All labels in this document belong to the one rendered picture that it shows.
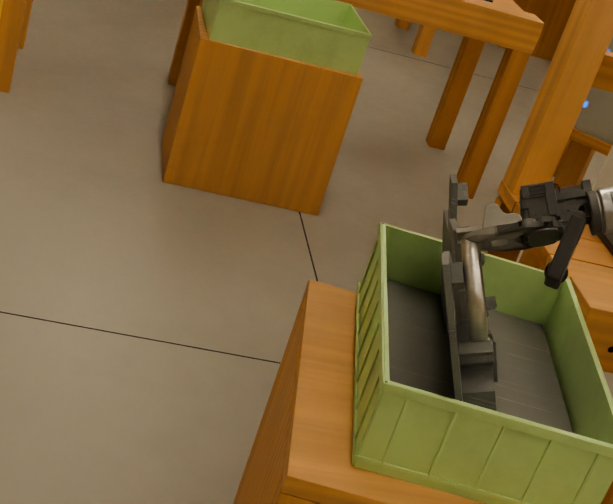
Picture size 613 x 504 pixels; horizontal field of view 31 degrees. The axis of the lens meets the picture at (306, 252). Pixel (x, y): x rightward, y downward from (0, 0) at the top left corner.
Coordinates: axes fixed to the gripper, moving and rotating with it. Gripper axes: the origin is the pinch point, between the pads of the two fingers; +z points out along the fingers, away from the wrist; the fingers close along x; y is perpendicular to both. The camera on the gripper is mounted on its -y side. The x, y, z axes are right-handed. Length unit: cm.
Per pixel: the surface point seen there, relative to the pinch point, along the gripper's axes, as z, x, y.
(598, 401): -17.4, -27.1, -22.2
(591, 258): -30, -90, 26
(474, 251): 0.1, 1.2, -1.8
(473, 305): 1.6, -0.6, -10.0
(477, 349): 2.0, -9.0, -14.9
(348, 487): 25.4, -7.0, -34.7
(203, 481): 76, -116, -10
